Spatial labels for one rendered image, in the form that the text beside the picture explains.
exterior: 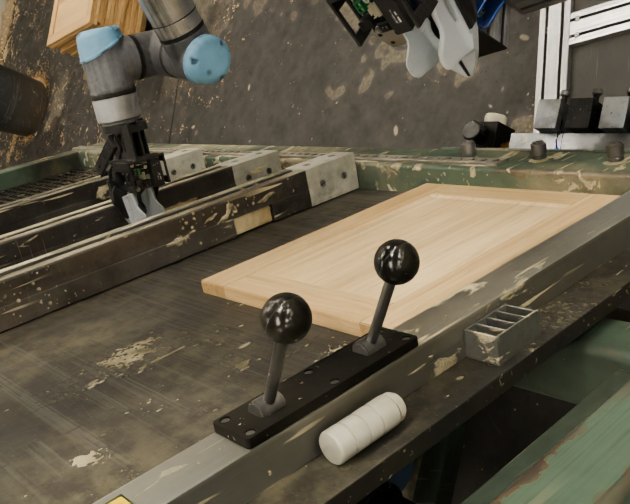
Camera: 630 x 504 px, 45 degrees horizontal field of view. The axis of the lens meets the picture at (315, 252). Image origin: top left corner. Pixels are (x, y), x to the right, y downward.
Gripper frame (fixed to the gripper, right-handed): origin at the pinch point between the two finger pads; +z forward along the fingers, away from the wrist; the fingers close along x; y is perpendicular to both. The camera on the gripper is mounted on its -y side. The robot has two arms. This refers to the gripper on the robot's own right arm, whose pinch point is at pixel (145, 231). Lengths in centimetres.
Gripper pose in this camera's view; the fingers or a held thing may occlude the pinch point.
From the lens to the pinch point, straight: 140.5
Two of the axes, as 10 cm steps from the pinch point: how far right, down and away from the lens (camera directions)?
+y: 6.6, 1.1, -7.4
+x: 7.2, -3.5, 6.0
